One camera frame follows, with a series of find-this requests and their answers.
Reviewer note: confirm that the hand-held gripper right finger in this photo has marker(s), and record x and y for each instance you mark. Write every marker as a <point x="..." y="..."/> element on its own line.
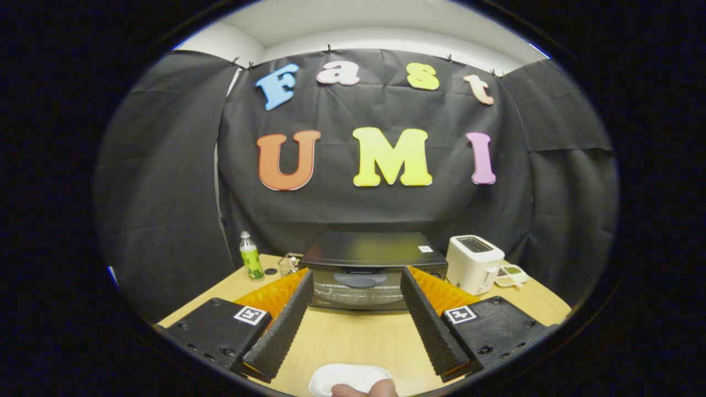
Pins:
<point x="433" y="331"/>

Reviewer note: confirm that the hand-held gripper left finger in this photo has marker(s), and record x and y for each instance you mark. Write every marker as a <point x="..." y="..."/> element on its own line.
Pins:
<point x="281" y="331"/>

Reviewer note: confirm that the black toaster oven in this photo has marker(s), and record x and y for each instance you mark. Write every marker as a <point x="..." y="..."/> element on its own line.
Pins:
<point x="369" y="251"/>

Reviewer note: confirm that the white pop-up toaster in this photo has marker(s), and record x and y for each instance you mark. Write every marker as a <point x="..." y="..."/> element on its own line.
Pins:
<point x="471" y="267"/>

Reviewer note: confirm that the clear glass cup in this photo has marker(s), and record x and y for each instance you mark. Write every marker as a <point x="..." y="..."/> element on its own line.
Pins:
<point x="288" y="266"/>

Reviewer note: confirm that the white square plate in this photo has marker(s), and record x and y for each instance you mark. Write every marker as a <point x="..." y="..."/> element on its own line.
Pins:
<point x="342" y="375"/>

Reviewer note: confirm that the green label drink bottle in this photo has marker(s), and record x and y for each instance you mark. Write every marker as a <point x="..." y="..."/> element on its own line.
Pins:
<point x="251" y="262"/>

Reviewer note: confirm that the small white snack dish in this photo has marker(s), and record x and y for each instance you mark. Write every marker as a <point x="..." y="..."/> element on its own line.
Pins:
<point x="512" y="275"/>

